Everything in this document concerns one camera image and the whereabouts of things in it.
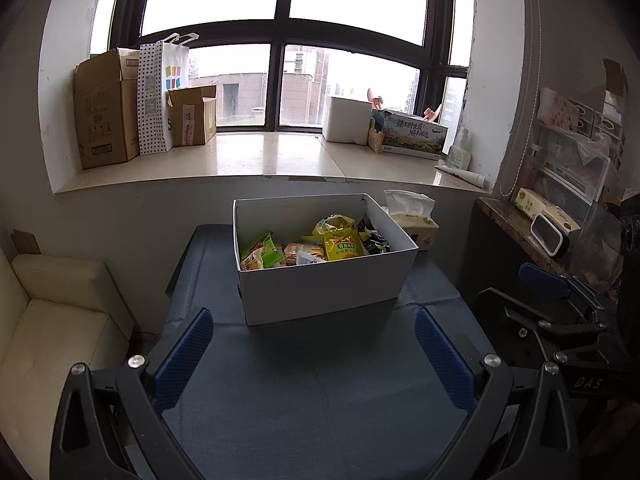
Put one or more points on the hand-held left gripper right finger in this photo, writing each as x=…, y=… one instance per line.
x=445, y=360

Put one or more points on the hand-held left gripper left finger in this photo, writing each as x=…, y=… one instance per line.
x=182, y=355

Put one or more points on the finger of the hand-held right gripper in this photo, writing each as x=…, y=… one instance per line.
x=550, y=340
x=545, y=277

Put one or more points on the green printed snack packet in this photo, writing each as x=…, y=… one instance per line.
x=270, y=252

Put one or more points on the black yellow snack packet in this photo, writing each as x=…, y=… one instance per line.
x=374, y=240

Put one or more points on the white cardboard box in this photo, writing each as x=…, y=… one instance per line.
x=320, y=290

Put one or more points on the yellow green-label snack packet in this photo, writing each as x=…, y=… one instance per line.
x=344, y=246

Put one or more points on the beige brown snack packet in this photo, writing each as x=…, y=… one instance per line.
x=305, y=249

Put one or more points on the white black oval device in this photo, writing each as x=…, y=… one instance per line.
x=547, y=235

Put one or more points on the dark side cabinet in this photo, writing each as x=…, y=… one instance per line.
x=500, y=240

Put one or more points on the clear plastic bag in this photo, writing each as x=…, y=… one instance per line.
x=597, y=250

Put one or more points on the pale yellow tissue box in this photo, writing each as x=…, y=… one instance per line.
x=542, y=207

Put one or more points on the clear plastic drawer unit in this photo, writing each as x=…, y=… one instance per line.
x=570, y=165

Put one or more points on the cream sofa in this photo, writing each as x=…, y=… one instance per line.
x=60, y=320

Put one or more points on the white tube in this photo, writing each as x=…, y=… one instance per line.
x=465, y=175

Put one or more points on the soft tissue pack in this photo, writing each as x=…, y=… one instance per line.
x=417, y=227

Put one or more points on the white bottle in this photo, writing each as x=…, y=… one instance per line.
x=458, y=155

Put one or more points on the floral packet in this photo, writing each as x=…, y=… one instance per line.
x=559, y=109

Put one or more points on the cardboard scrap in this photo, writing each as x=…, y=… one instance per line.
x=26, y=242

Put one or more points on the landscape printed box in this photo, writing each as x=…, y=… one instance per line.
x=415, y=135

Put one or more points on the pink figure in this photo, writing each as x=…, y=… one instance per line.
x=375, y=100
x=432, y=114

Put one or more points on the stone windowsill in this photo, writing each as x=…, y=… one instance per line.
x=270, y=155

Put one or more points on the small brown holder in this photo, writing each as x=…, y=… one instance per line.
x=375, y=137

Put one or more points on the small open cardboard box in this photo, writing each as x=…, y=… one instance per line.
x=192, y=120

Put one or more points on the polka dot paper bag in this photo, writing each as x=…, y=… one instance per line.
x=150, y=110

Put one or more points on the plain white box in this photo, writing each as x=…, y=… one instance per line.
x=347, y=120

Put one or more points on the large brown cardboard box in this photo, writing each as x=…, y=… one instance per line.
x=105, y=110

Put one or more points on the white bag with coloured squares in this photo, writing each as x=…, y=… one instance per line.
x=175, y=65

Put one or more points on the dark window frame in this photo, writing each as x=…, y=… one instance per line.
x=277, y=35

